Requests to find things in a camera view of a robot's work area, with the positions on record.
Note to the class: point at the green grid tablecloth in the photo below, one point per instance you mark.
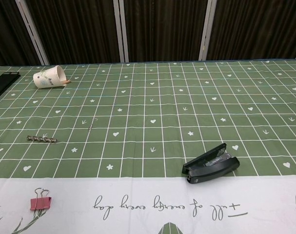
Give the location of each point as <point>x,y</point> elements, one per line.
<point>162,109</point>

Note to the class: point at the black stapler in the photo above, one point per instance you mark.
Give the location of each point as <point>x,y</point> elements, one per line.
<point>211,170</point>

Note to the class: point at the small brown stick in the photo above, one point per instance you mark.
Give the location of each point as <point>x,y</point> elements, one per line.
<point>67,82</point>

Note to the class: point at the dark screen panel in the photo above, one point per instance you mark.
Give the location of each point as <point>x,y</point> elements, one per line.
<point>77,29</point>
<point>4,29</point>
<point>167,29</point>
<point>257,26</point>

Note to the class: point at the white paper cup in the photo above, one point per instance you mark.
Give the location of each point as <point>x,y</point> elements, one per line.
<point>46,78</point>

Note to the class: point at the pink binder clip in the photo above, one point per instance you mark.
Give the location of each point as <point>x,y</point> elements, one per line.
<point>40,203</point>

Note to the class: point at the black folding stand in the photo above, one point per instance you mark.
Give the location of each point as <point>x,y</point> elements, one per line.
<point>1,83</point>

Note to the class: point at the white screen frame post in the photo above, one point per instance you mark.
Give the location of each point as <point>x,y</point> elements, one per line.
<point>123,31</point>
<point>33,33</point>
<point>209,29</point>

